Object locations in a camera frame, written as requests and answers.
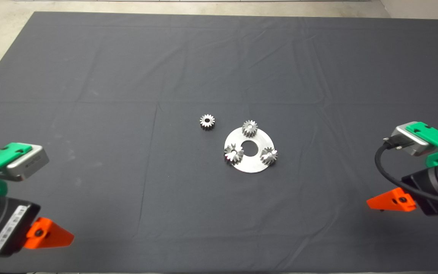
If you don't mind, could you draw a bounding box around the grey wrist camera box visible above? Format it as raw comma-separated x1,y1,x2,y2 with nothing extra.
6,146,50,182
383,123,438,157

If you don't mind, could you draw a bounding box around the round metal plate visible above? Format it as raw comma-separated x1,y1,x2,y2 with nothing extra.
224,127,276,174

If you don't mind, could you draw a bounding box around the large dark steel gear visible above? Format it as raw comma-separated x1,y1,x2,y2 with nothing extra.
224,143,245,165

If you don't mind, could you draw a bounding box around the small steel spur gear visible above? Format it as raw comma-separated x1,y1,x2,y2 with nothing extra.
199,114,216,131
260,147,278,166
241,120,258,138

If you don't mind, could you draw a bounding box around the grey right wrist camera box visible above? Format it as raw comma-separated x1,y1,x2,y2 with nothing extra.
383,123,438,157

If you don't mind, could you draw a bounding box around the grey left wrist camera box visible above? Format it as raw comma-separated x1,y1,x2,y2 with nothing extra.
6,146,50,182

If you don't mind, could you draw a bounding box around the black right camera cable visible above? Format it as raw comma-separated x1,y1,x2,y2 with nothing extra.
375,138,438,208

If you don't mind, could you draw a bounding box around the dark grey table cloth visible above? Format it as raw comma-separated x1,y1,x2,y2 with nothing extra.
0,11,438,274

